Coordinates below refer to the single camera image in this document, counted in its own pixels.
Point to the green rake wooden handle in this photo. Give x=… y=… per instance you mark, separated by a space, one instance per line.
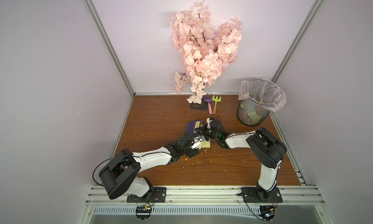
x=216 y=100

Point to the purple fork pink handle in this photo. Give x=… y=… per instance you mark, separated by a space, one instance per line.
x=208 y=99

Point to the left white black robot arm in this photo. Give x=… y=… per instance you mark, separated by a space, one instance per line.
x=120 y=174

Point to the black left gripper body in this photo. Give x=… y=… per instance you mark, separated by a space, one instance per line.
x=189 y=151

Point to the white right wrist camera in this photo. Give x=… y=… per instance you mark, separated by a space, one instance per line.
x=209 y=120

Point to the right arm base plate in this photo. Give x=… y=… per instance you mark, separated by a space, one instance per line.
x=258 y=195

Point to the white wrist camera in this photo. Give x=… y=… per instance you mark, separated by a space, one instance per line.
x=196 y=145
x=209 y=120

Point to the yellow sticky note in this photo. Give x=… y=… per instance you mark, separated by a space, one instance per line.
x=205 y=144

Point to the dark blue book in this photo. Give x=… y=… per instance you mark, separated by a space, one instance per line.
x=191 y=126

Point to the aluminium front rail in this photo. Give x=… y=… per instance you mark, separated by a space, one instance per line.
x=216 y=195

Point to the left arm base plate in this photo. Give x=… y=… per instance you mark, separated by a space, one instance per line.
x=153 y=195

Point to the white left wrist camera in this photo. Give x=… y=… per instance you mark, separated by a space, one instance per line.
x=196 y=145

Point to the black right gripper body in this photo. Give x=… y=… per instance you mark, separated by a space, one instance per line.
x=204 y=130

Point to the clear plastic bin liner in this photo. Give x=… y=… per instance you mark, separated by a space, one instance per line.
x=263 y=93

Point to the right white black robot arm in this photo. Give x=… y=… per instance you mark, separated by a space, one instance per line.
x=269 y=150

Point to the pink cherry blossom tree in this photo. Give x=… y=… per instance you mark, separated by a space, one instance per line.
x=204 y=53

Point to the black mesh trash bin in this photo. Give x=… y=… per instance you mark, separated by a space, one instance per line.
x=251 y=114

